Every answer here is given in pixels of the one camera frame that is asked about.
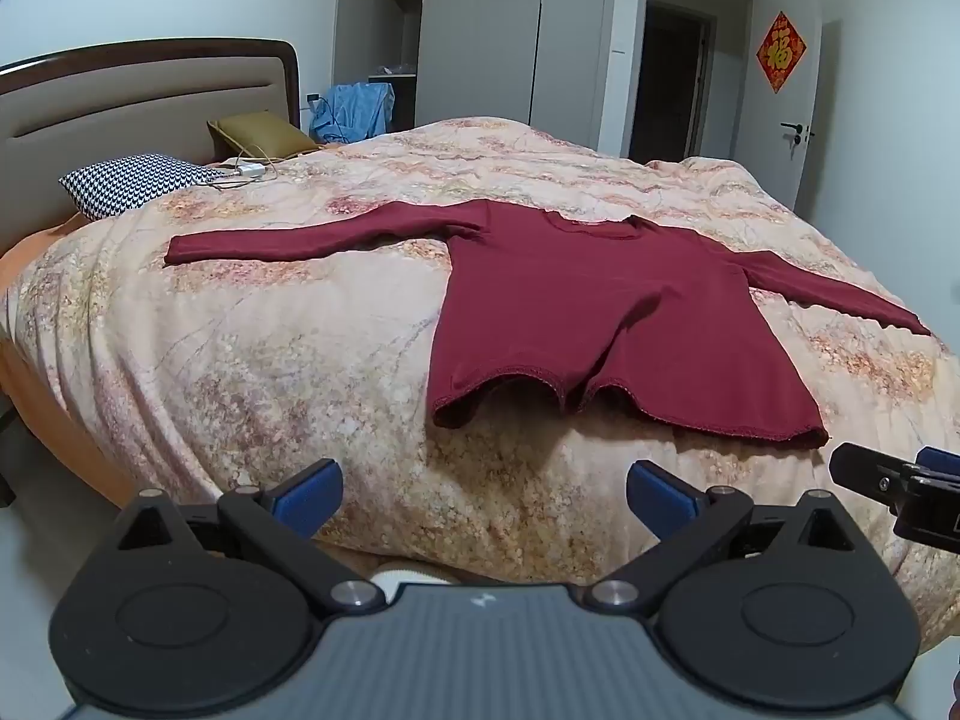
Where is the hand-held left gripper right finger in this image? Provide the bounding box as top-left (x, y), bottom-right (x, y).
top-left (586, 459), bottom-right (875, 614)

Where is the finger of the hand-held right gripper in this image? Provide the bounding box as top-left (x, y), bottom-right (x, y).
top-left (829, 442), bottom-right (960, 553)
top-left (916, 447), bottom-right (960, 479)

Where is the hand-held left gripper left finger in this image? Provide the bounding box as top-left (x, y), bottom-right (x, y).
top-left (111, 457), bottom-right (388, 614)

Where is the dark red long-sleeve shirt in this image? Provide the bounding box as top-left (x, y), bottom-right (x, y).
top-left (163, 199), bottom-right (932, 451)

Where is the blue clothes pile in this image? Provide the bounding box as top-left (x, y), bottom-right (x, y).
top-left (311, 81), bottom-right (396, 145)

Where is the floral beige quilt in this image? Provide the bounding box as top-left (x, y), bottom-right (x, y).
top-left (0, 117), bottom-right (960, 653)

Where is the orange bed sheet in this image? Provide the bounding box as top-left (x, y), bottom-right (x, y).
top-left (0, 211), bottom-right (143, 511)

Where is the houndstooth pillow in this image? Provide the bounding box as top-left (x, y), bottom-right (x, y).
top-left (59, 154), bottom-right (233, 222)

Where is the olive green pillow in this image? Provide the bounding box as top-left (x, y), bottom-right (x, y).
top-left (207, 112), bottom-right (322, 164)

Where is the white door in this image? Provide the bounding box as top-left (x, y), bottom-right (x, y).
top-left (721, 0), bottom-right (826, 218)

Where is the red diamond door decoration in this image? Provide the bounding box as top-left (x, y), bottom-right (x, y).
top-left (755, 11), bottom-right (808, 94)

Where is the padded bed headboard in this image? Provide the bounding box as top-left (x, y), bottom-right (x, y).
top-left (0, 38), bottom-right (301, 263)

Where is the grey wardrobe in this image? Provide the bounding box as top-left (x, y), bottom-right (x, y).
top-left (331, 0), bottom-right (647, 160)

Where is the white charger with cable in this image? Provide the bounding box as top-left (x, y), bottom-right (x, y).
top-left (204, 141), bottom-right (301, 188)

